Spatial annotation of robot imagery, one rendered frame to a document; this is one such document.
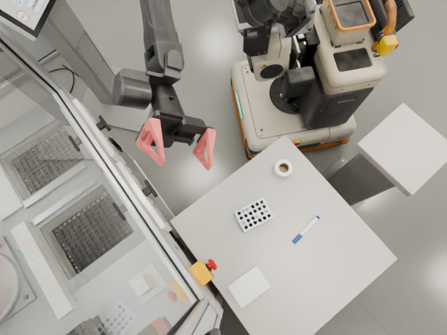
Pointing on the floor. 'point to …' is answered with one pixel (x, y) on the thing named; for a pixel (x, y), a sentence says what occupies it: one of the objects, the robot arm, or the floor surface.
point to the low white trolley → (285, 244)
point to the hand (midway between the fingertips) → (186, 162)
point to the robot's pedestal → (390, 159)
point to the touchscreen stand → (90, 69)
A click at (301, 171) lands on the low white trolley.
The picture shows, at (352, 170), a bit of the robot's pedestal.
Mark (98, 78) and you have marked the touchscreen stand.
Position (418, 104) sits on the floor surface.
